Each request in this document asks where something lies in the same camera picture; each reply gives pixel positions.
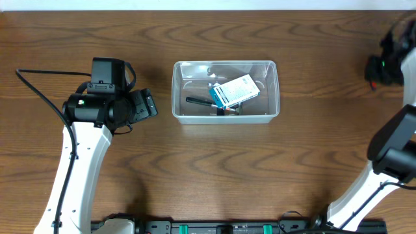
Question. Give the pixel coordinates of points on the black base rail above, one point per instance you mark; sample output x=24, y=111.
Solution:
x=123, y=223

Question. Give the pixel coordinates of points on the small black handled hammer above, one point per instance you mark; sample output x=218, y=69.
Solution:
x=237, y=110

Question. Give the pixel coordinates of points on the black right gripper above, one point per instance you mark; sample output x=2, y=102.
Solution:
x=371, y=71

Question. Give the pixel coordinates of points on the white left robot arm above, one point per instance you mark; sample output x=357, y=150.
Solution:
x=92, y=115

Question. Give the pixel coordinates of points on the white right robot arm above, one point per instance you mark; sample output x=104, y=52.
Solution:
x=391, y=152

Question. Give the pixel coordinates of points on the yellow black screwdriver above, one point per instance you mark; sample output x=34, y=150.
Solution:
x=220, y=112

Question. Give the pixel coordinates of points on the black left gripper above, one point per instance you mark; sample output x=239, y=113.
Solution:
x=143, y=106

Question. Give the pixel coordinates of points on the blue white cardboard box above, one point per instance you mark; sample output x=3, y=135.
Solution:
x=234, y=92

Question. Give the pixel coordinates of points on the clear plastic container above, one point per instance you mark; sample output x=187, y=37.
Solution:
x=191, y=78

